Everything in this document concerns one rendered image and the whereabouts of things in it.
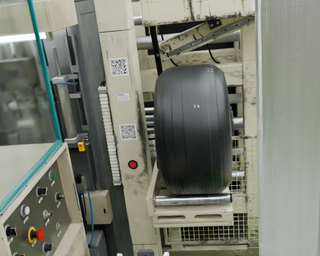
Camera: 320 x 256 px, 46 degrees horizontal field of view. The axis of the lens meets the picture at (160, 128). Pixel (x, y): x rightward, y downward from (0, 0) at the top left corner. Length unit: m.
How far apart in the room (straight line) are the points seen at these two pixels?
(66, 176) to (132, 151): 0.32
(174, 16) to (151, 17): 0.11
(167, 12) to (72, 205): 0.95
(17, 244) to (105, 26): 0.87
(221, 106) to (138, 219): 0.73
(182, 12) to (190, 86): 0.42
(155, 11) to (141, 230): 1.04
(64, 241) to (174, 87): 0.75
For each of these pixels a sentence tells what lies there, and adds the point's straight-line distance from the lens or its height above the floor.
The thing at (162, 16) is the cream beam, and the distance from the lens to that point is 1.81.
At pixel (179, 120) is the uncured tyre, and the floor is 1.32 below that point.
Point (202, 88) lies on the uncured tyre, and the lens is 1.50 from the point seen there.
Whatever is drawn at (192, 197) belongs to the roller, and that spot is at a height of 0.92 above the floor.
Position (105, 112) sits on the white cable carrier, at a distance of 1.68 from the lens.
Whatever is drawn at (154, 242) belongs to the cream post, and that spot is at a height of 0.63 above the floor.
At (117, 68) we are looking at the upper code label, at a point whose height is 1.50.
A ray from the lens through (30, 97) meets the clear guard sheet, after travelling 1.35.
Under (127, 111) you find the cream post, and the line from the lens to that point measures 1.65.
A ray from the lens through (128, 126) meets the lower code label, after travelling 1.67.
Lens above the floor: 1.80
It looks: 20 degrees down
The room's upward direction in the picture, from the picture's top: 6 degrees counter-clockwise
